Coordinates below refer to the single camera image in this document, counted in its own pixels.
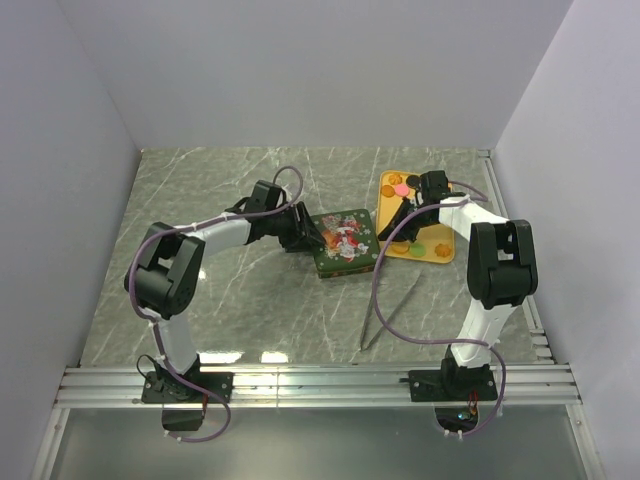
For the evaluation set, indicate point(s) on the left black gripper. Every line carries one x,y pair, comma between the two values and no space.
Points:
303,233

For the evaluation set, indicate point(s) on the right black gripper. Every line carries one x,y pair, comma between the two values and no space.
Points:
397,220

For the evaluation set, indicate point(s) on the gold tin lid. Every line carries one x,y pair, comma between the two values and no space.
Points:
347,234

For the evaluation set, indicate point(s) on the green cookie tin box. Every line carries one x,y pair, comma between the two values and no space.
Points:
338,266

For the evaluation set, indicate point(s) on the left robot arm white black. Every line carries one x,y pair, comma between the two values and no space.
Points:
164,273

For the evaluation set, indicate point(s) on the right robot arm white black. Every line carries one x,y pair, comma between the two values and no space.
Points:
501,265

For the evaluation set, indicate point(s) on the pink round cookie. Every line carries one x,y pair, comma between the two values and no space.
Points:
401,189

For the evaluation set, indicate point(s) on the black sandwich cookie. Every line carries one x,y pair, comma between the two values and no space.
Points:
414,182

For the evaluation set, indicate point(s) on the round orange biscuit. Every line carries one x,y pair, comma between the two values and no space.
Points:
400,248

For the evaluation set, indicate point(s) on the green round cookie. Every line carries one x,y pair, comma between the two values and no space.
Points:
417,250

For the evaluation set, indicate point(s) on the yellow cookie tray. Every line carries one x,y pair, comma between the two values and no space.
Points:
387,204

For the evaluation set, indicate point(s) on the flower shaped butter cookie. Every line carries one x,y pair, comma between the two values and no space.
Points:
443,250

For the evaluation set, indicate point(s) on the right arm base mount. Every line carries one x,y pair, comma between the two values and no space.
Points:
458,385

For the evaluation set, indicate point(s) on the aluminium mounting rail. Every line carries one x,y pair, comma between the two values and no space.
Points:
333,386

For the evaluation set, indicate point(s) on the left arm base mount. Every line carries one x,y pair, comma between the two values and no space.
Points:
184,403

